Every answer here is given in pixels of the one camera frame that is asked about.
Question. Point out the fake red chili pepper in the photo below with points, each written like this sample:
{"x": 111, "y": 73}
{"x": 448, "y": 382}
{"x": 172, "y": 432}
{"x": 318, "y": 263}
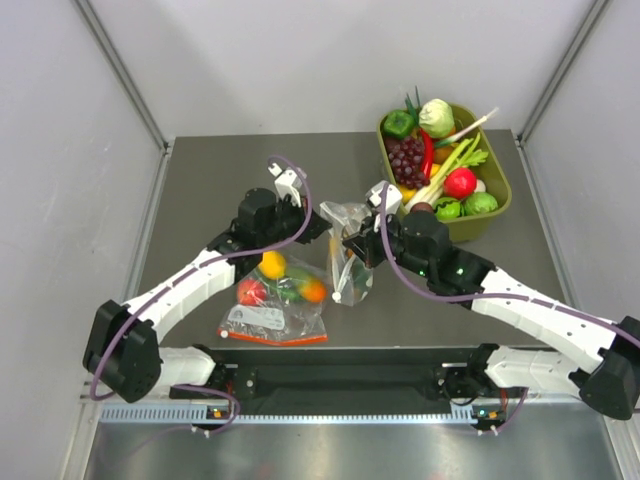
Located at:
{"x": 427, "y": 163}

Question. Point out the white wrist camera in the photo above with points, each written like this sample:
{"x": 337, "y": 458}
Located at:
{"x": 384, "y": 198}
{"x": 288, "y": 183}

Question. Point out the fake green lettuce head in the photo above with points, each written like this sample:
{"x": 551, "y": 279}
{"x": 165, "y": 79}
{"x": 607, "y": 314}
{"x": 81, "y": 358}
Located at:
{"x": 479, "y": 203}

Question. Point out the fake watermelon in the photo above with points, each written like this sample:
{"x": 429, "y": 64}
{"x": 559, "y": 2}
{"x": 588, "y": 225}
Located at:
{"x": 448, "y": 208}

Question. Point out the fake red radish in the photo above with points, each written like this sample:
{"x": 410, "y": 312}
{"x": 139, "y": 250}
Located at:
{"x": 460, "y": 183}

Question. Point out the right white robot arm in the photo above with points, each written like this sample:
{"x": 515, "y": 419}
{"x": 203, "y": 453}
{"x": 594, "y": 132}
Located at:
{"x": 587, "y": 357}

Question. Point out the fake purple plum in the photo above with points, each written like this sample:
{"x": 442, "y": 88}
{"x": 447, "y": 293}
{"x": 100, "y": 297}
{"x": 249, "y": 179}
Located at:
{"x": 422, "y": 207}

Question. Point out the olive green plastic bin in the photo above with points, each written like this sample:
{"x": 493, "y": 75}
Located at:
{"x": 438, "y": 156}

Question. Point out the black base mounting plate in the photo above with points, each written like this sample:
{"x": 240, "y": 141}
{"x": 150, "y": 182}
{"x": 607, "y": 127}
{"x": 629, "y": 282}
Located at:
{"x": 358, "y": 380}

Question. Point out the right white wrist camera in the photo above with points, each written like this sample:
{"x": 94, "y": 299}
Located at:
{"x": 384, "y": 198}

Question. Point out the fake yellow lemon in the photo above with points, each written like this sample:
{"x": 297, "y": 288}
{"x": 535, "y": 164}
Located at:
{"x": 273, "y": 265}

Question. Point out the fake pale green cabbage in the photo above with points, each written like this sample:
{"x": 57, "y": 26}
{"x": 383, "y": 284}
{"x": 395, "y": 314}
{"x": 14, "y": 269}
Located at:
{"x": 436, "y": 118}

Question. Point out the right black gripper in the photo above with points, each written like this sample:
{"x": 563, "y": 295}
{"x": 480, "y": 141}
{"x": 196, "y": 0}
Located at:
{"x": 365, "y": 244}

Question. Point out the fake purple grapes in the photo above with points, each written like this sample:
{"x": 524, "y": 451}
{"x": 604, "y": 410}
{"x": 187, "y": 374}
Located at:
{"x": 406, "y": 158}

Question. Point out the fake green bell pepper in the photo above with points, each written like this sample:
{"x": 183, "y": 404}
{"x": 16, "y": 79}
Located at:
{"x": 398, "y": 124}

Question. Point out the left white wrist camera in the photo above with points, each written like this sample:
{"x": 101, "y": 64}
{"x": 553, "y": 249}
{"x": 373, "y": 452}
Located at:
{"x": 288, "y": 183}

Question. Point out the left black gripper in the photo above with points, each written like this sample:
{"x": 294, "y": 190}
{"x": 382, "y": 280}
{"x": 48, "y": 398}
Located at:
{"x": 315, "y": 228}

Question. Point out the fake red apple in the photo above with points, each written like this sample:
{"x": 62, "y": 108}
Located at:
{"x": 251, "y": 292}

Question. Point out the white slotted cable duct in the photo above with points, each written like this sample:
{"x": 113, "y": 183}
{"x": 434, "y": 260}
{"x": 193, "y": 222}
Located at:
{"x": 208, "y": 414}

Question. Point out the fake orange mango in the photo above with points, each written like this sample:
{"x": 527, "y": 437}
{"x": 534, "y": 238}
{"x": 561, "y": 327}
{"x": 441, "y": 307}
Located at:
{"x": 313, "y": 291}

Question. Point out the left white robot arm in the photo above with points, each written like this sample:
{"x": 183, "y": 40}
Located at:
{"x": 123, "y": 351}

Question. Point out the fake spring onion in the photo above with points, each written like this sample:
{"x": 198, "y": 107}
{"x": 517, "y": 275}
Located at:
{"x": 460, "y": 134}

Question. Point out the fake green cucumber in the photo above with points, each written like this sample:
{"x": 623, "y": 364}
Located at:
{"x": 287, "y": 288}

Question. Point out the clear bag orange zipper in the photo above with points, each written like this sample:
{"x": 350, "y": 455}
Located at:
{"x": 276, "y": 323}

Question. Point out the polka dot zip bag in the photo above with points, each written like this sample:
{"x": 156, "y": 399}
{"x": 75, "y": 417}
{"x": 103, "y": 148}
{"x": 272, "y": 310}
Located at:
{"x": 351, "y": 279}

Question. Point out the fake celery stalk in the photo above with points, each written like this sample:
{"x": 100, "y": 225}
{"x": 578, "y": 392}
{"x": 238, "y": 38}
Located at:
{"x": 466, "y": 154}

